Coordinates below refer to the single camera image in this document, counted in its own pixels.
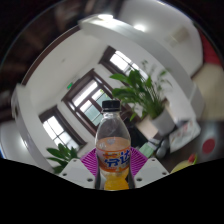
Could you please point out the green notebook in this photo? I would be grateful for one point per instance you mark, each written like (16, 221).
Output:
(147, 149)

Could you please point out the dark wooden double door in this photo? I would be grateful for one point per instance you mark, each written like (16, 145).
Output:
(86, 96)

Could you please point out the black chair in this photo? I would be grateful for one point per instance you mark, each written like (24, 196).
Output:
(135, 136)

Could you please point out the grey microphones pair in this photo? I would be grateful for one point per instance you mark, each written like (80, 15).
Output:
(162, 149)

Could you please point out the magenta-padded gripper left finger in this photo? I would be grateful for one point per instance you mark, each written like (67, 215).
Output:
(76, 171)

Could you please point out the white printed paper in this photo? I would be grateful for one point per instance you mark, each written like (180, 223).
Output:
(185, 135)

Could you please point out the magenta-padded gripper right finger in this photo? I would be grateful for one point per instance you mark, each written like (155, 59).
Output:
(150, 170)

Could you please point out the orange soda plastic bottle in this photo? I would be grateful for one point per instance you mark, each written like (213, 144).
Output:
(113, 156)

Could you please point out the green exit sign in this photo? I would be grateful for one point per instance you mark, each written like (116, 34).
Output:
(69, 85)

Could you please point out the white wall radiator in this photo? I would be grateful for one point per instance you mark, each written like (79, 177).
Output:
(179, 35)

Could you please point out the potted green plant white pot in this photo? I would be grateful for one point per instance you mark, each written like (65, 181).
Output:
(143, 90)
(63, 155)

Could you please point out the dark-framed window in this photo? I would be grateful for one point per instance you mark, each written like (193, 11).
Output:
(121, 61)
(58, 130)

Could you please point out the flat round red coaster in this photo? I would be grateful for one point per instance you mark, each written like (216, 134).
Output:
(208, 146)

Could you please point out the red carpeted staircase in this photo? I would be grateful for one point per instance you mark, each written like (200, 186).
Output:
(210, 50)

